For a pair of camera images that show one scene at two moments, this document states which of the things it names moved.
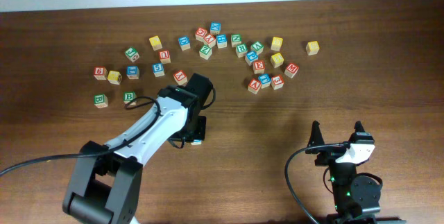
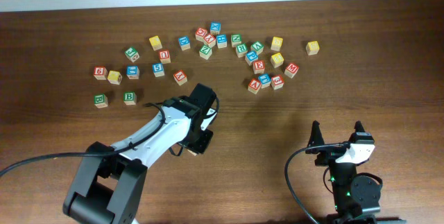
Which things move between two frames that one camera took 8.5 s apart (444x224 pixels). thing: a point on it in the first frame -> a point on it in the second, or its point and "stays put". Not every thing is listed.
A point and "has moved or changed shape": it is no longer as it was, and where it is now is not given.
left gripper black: x=200 y=133 -> x=200 y=146
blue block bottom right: x=265 y=80 stays put
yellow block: x=114 y=77 stays put
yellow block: x=196 y=142 has moved or changed shape
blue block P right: x=251 y=56 stays put
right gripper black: x=328 y=154 stays put
